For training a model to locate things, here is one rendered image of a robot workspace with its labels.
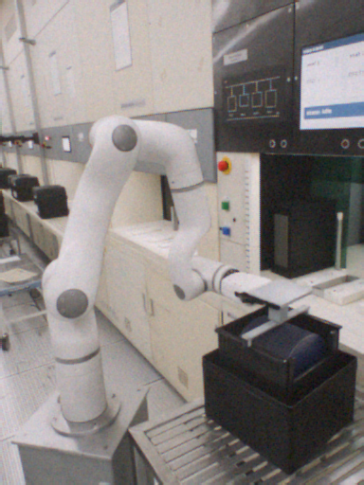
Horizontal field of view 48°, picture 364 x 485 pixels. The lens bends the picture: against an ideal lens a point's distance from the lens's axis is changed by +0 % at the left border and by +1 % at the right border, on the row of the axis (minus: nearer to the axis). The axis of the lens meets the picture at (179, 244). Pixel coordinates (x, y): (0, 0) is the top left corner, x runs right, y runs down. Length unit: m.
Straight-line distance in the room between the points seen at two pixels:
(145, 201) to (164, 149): 1.94
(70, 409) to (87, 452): 0.12
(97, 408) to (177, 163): 0.67
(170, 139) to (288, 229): 0.82
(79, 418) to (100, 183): 0.61
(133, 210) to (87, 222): 1.94
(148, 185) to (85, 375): 2.01
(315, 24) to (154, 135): 0.52
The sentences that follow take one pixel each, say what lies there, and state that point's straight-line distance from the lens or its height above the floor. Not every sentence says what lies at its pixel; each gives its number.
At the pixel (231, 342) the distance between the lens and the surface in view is 1.01.
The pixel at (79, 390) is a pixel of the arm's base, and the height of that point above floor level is 0.87.
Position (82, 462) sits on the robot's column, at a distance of 1.16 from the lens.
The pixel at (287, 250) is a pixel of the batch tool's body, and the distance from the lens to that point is 1.71.
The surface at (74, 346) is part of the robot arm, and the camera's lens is 1.07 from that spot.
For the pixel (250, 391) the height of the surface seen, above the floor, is 0.92.
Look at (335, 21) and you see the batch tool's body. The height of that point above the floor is 1.72.
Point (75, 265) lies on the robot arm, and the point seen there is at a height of 1.21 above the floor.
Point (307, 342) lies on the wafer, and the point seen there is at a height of 1.00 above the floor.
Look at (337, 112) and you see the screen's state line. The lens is 1.18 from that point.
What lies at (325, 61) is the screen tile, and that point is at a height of 1.64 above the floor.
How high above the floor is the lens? 1.50
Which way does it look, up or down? 16 degrees down
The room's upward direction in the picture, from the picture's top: 4 degrees counter-clockwise
